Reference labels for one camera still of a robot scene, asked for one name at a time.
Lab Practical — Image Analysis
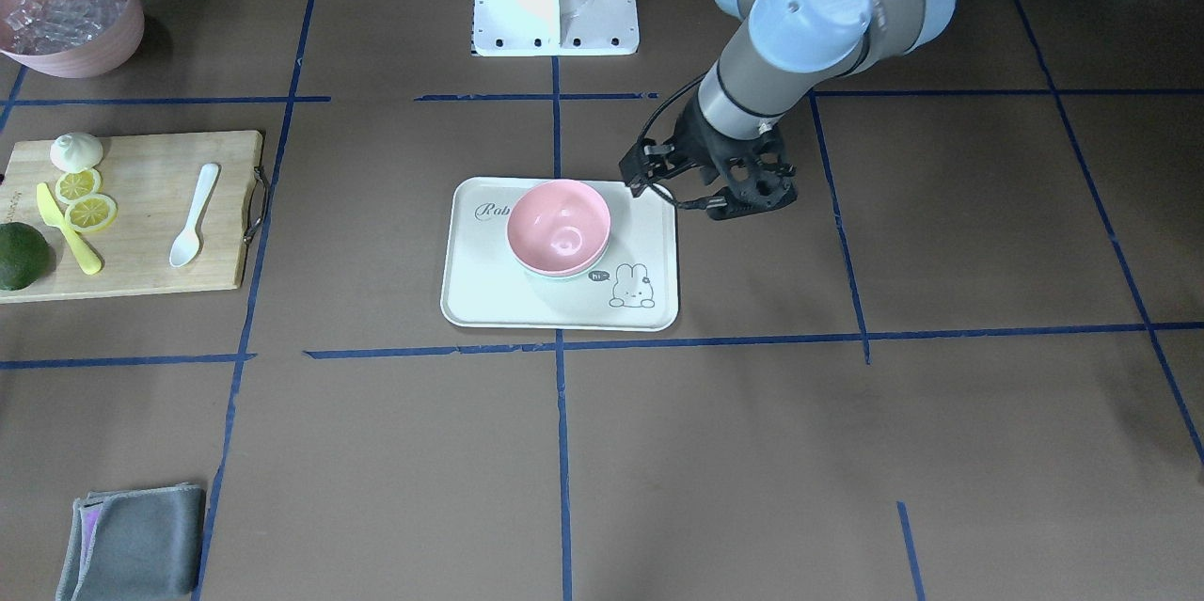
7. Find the pink bowl with ice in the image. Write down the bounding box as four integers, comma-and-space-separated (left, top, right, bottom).
1, 0, 144, 78

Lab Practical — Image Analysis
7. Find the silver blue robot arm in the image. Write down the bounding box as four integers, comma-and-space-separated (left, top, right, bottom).
620, 0, 958, 220

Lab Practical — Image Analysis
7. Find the green avocado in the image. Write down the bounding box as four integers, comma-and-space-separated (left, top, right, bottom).
1, 220, 54, 291

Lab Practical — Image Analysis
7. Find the cream rabbit tray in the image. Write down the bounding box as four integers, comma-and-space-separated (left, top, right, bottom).
439, 177, 679, 332

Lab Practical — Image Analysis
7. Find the white spoon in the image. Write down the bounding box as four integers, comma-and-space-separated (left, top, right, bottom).
169, 163, 222, 269

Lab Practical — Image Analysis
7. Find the yellow plastic knife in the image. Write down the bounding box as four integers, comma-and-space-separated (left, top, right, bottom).
35, 182, 104, 276

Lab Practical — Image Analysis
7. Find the lemon slice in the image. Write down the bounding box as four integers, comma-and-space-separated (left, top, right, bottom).
64, 193, 118, 235
55, 167, 104, 205

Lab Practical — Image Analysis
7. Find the wooden cutting board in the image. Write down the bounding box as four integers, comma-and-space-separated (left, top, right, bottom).
1, 130, 262, 304

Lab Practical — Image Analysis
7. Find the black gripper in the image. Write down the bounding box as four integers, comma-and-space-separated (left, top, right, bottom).
619, 95, 799, 220

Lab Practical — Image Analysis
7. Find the white garlic bulb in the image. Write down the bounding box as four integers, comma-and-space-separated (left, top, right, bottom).
49, 132, 104, 173

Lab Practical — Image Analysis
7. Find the grey folded cloth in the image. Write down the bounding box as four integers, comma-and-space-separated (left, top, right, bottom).
55, 482, 205, 600

